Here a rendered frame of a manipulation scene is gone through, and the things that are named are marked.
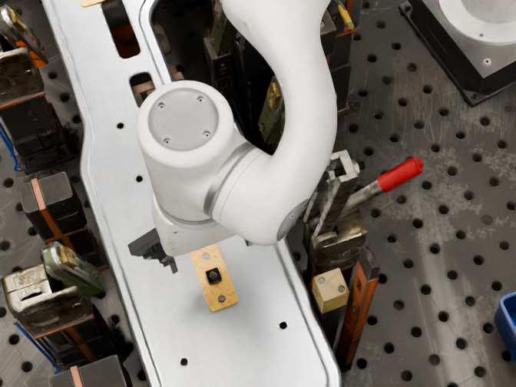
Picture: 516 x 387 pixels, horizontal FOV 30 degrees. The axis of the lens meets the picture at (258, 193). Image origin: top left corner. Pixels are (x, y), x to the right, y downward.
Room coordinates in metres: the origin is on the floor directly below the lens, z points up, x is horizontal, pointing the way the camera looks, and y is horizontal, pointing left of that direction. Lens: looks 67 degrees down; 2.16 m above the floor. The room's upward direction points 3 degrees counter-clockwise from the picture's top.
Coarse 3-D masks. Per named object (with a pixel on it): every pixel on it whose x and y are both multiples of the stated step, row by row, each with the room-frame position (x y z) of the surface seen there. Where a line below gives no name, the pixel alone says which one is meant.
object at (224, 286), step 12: (192, 252) 0.41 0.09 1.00; (204, 252) 0.41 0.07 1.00; (216, 252) 0.41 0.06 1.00; (204, 264) 0.39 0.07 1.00; (216, 264) 0.39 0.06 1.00; (204, 276) 0.38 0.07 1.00; (228, 276) 0.38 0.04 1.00; (204, 288) 0.36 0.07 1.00; (216, 288) 0.36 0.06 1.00; (228, 288) 0.36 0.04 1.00; (216, 300) 0.35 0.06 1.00; (228, 300) 0.35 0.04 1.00
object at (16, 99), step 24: (0, 48) 0.70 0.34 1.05; (24, 48) 0.70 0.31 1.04; (0, 72) 0.69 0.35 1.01; (24, 72) 0.69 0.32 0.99; (0, 96) 0.68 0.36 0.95; (24, 96) 0.69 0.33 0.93; (24, 120) 0.69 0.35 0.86; (48, 120) 0.70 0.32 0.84; (24, 144) 0.68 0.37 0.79; (48, 144) 0.69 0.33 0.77; (72, 144) 0.72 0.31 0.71; (24, 168) 0.68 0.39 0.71; (48, 168) 0.68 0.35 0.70
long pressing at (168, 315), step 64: (64, 0) 0.81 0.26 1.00; (128, 0) 0.80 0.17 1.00; (64, 64) 0.70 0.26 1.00; (128, 64) 0.69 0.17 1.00; (128, 128) 0.60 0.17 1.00; (128, 192) 0.50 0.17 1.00; (128, 256) 0.41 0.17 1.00; (256, 256) 0.40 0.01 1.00; (128, 320) 0.33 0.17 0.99; (192, 320) 0.32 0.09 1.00; (256, 320) 0.32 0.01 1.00; (192, 384) 0.24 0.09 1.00; (256, 384) 0.24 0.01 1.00; (320, 384) 0.24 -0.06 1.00
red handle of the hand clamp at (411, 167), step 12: (396, 168) 0.46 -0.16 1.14; (408, 168) 0.45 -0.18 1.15; (420, 168) 0.45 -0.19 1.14; (384, 180) 0.44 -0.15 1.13; (396, 180) 0.44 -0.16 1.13; (360, 192) 0.44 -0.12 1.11; (372, 192) 0.44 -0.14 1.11; (384, 192) 0.44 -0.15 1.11; (348, 204) 0.43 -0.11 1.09; (360, 204) 0.43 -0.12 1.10
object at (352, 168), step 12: (336, 156) 0.44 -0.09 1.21; (348, 156) 0.44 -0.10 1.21; (336, 168) 0.43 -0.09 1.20; (348, 168) 0.42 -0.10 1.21; (360, 168) 0.43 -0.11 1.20; (324, 180) 0.42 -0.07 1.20; (336, 180) 0.42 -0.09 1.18; (348, 180) 0.41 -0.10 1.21; (324, 192) 0.43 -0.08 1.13; (336, 192) 0.41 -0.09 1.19; (348, 192) 0.41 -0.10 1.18; (312, 204) 0.43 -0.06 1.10; (324, 204) 0.42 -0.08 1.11; (336, 204) 0.41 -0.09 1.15; (312, 216) 0.43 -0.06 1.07; (324, 216) 0.40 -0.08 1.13; (336, 216) 0.41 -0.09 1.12; (324, 228) 0.40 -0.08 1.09; (312, 240) 0.40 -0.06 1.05
